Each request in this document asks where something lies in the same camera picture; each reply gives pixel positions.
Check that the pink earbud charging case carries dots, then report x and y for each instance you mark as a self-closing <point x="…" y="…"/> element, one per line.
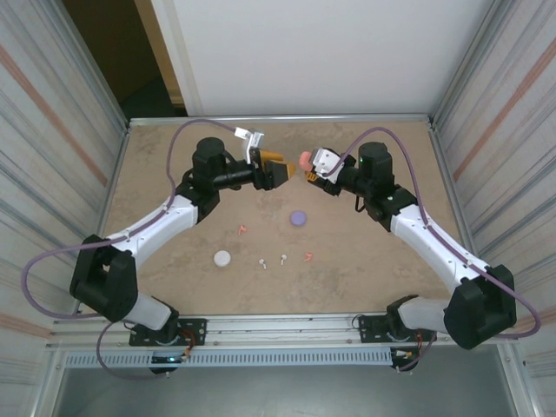
<point x="305" y="161"/>

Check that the purple round charging case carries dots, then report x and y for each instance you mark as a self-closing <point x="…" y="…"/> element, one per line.
<point x="299" y="218"/>

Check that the pink earbud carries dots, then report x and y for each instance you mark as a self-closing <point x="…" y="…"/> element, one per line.
<point x="241" y="229"/>
<point x="308" y="257"/>

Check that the white earbud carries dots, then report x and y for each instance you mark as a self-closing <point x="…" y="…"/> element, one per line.
<point x="283" y="258"/>
<point x="262" y="262"/>

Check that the white round charging case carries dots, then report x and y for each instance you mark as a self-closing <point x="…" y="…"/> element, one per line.
<point x="222" y="258"/>

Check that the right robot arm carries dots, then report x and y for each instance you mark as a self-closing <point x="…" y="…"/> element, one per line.
<point x="425" y="252"/>

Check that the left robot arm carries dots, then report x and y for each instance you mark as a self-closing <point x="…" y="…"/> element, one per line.
<point x="156" y="228"/>

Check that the aluminium table end bar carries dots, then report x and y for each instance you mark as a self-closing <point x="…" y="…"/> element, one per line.
<point x="282" y="120"/>

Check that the aluminium table side bar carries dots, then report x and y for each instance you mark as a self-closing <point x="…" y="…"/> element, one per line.
<point x="441" y="160"/>
<point x="119" y="160"/>

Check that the small connector block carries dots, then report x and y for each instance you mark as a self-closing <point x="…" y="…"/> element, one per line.
<point x="404" y="355"/>

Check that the small circuit board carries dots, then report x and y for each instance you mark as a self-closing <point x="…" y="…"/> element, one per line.
<point x="167" y="359"/>

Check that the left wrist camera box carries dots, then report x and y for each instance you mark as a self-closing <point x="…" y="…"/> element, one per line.
<point x="256" y="141"/>

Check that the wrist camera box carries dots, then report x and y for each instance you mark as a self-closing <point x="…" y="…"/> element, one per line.
<point x="256" y="141"/>
<point x="326" y="160"/>

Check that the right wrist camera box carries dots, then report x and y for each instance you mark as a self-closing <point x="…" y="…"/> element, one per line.
<point x="326" y="160"/>

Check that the aluminium mounting rail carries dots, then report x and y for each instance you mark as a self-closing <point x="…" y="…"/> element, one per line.
<point x="282" y="326"/>

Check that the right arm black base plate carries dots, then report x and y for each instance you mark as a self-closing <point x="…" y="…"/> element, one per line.
<point x="371" y="328"/>

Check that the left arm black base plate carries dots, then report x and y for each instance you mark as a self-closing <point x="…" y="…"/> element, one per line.
<point x="193" y="328"/>

